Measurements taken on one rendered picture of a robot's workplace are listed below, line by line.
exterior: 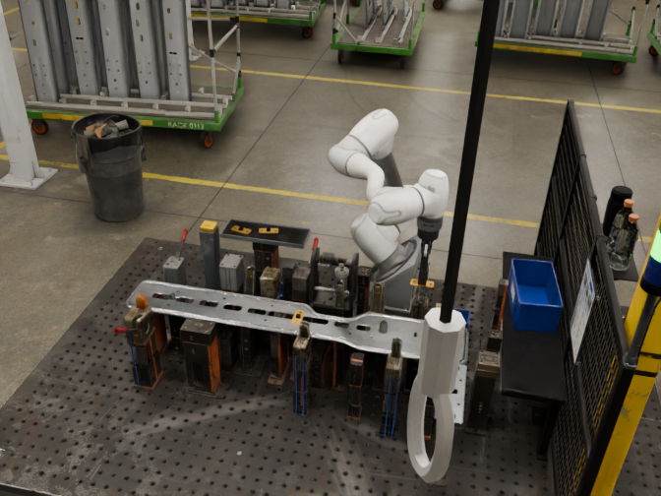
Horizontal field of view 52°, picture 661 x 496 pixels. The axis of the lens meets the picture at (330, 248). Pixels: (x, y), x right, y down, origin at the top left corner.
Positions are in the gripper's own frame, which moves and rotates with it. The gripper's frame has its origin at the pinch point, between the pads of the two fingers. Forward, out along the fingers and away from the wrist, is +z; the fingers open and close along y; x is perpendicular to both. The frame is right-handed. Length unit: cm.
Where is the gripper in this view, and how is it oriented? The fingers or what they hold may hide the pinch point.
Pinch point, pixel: (423, 275)
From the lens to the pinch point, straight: 250.0
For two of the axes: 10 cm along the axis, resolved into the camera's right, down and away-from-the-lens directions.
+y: -2.0, 5.3, -8.2
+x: 9.8, 1.3, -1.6
